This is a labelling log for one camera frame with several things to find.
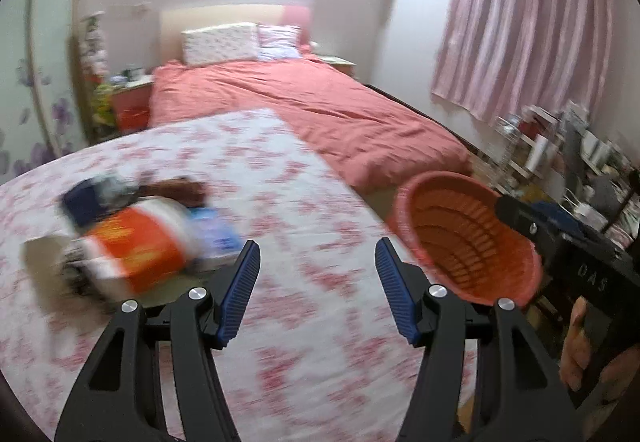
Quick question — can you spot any blue tissue pack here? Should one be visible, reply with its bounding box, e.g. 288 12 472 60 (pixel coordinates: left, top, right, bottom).
190 208 244 273

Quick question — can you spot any navy blue snack wrapper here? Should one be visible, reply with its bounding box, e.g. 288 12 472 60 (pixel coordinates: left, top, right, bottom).
60 174 139 233

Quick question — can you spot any brown woven scrunchie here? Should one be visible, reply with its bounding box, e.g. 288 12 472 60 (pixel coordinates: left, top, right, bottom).
138 177 207 208

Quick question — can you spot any person right hand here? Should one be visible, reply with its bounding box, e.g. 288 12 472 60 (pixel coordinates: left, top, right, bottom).
560 297 639 401

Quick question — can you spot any orange plastic laundry basket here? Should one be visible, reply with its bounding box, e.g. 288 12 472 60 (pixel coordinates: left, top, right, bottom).
388 171 544 307

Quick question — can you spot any floral white pink tablecloth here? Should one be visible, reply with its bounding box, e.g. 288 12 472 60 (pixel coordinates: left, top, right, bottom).
0 107 478 442

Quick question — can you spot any coral red duvet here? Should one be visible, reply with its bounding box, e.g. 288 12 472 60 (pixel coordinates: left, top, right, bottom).
149 54 471 194

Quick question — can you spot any pink satin curtain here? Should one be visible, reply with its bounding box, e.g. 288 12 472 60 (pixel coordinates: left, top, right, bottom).
432 0 615 123

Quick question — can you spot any floral sliding wardrobe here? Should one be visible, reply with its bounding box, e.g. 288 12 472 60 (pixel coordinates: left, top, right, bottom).
1 0 87 183

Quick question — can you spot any pink left nightstand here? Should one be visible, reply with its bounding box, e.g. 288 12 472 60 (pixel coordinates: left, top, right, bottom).
112 76 153 135

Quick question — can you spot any right nightstand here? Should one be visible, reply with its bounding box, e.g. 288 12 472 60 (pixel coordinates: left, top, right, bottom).
318 55 356 78

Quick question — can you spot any plush toy tower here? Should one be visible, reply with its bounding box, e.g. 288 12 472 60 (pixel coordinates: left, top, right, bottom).
79 12 116 141

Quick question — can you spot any floral white pillow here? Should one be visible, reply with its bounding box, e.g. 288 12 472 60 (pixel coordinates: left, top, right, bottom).
181 22 259 67

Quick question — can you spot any cream pink headboard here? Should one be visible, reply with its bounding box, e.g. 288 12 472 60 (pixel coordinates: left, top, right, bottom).
158 4 311 64

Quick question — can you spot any pink striped pillow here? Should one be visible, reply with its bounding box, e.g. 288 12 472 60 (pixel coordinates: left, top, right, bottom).
258 24 302 61

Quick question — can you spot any white wire rack shelf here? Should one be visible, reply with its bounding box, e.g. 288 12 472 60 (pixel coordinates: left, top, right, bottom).
489 106 564 193

